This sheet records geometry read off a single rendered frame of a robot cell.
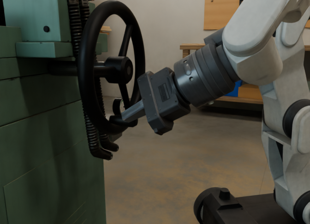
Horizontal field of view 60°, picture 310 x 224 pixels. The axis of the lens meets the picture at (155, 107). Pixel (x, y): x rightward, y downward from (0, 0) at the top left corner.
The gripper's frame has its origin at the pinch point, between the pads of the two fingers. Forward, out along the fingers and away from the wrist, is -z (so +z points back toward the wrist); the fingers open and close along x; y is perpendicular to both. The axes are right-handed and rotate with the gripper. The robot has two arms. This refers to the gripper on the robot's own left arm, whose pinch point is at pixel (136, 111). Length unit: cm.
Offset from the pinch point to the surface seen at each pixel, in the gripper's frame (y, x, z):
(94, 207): -31, -7, -42
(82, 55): 11.7, 8.0, -1.2
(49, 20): 13.0, 19.7, -7.0
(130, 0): -219, 306, -93
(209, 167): -149, 19, -37
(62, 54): 9.2, 14.2, -8.3
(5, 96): 13.1, 9.1, -20.5
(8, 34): 16.4, 19.1, -14.7
